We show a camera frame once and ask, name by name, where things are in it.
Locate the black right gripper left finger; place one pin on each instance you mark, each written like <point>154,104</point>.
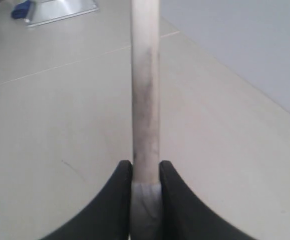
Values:
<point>106,217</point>

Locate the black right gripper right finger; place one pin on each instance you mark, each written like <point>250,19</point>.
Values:
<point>186,217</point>

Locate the white wooden paint brush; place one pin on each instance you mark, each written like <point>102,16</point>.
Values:
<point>146,193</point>

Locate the blue clamp object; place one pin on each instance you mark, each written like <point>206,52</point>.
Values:
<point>21,10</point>

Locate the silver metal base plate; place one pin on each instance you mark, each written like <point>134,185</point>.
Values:
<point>47,11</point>

